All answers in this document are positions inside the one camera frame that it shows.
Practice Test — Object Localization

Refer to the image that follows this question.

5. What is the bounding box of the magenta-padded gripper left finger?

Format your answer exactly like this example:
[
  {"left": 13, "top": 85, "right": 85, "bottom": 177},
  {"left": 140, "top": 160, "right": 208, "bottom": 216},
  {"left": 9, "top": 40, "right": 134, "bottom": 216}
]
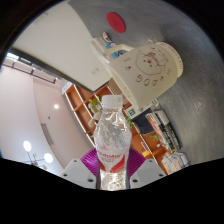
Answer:
[{"left": 59, "top": 148, "right": 101, "bottom": 190}]

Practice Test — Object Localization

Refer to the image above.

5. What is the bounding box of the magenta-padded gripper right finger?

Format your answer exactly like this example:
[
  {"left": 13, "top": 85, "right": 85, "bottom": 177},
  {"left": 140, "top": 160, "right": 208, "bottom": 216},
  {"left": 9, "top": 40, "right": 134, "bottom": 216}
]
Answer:
[{"left": 126, "top": 147, "right": 167, "bottom": 190}]

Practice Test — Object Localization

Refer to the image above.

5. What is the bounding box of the clear plastic water bottle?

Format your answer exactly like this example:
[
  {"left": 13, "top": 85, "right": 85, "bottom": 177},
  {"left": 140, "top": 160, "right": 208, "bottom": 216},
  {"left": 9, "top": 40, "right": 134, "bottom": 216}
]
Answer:
[{"left": 93, "top": 94, "right": 133, "bottom": 192}]

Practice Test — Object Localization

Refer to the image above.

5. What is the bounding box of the colourful book stack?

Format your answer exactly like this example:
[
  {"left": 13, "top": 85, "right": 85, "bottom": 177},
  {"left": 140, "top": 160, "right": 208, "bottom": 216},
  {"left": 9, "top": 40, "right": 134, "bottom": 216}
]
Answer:
[{"left": 161, "top": 151, "right": 191, "bottom": 176}]

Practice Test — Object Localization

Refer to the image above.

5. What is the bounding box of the ceiling air vent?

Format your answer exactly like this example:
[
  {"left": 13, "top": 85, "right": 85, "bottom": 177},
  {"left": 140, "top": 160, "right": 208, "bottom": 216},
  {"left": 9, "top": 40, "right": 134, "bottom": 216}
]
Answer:
[{"left": 40, "top": 123, "right": 54, "bottom": 146}]

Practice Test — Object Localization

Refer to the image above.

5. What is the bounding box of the branched ceiling lamp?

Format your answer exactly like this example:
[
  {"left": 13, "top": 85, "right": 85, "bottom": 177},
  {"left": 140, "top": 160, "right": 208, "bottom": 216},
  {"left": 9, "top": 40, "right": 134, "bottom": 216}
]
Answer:
[{"left": 22, "top": 139, "right": 54, "bottom": 168}]

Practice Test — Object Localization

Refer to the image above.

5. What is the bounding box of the green and white carton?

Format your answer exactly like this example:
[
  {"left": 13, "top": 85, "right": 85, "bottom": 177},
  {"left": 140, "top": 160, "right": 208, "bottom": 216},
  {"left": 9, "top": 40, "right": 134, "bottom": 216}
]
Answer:
[{"left": 128, "top": 105, "right": 138, "bottom": 118}]

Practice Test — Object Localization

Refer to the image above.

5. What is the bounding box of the wooden shelf unit with books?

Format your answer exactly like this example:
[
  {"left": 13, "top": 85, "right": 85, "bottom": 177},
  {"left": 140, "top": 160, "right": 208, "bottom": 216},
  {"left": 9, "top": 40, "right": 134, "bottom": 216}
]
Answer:
[{"left": 61, "top": 82, "right": 169, "bottom": 176}]

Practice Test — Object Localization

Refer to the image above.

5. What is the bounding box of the cream mug with red drawing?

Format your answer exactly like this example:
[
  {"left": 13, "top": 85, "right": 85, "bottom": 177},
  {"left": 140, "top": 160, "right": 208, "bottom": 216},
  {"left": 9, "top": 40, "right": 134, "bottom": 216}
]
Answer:
[{"left": 96, "top": 41, "right": 185, "bottom": 111}]

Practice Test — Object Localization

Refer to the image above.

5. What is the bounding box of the small round badge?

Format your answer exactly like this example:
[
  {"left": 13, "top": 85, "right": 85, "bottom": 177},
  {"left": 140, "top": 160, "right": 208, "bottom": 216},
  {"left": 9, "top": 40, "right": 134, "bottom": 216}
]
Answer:
[{"left": 102, "top": 31, "right": 113, "bottom": 43}]

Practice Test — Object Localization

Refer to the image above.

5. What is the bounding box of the flat round red coaster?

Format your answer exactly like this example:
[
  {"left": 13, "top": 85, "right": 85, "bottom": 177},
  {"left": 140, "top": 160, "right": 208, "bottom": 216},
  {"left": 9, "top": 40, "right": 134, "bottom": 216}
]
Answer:
[{"left": 105, "top": 11, "right": 127, "bottom": 34}]

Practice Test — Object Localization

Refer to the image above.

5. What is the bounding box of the white wall socket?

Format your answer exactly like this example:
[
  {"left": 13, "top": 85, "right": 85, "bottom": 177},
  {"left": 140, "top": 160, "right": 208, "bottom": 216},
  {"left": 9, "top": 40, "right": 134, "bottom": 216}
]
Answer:
[{"left": 89, "top": 67, "right": 101, "bottom": 76}]

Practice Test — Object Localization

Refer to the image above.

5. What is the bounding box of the black ceiling track rail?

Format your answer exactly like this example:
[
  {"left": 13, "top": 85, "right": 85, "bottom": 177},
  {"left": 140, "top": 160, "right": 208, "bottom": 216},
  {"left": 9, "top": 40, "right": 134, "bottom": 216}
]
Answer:
[{"left": 1, "top": 54, "right": 58, "bottom": 84}]

